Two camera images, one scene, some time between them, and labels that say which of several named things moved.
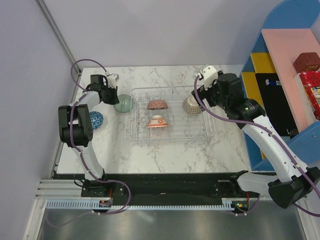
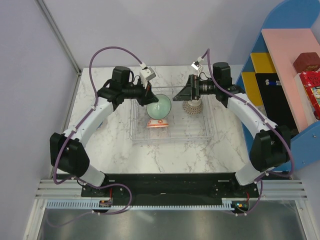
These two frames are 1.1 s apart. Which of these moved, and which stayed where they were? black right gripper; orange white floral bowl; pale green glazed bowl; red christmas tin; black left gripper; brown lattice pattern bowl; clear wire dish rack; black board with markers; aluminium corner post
Moved: black right gripper; pale green glazed bowl; black left gripper
Stayed: aluminium corner post; orange white floral bowl; clear wire dish rack; black board with markers; brown lattice pattern bowl; red christmas tin
